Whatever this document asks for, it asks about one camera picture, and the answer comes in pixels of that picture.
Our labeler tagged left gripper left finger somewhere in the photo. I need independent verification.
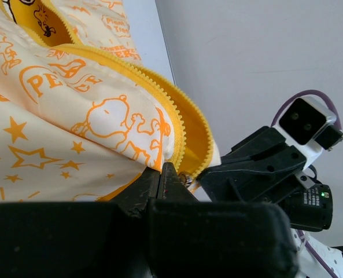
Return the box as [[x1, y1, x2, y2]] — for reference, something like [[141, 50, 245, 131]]
[[0, 166, 162, 278]]

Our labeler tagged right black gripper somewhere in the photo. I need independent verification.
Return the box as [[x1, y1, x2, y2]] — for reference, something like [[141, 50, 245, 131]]
[[197, 126, 333, 232]]

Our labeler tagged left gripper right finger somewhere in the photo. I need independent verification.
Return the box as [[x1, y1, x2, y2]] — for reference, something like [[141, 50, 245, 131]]
[[147, 163, 299, 277]]

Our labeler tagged cream orange-print jacket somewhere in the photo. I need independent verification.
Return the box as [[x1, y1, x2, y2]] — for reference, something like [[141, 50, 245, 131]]
[[0, 1, 221, 202]]

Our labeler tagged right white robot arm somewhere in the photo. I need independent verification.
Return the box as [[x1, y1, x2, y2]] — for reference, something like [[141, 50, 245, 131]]
[[197, 125, 343, 277]]

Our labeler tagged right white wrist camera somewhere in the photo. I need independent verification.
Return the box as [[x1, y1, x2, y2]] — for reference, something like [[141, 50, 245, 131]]
[[271, 90, 343, 170]]

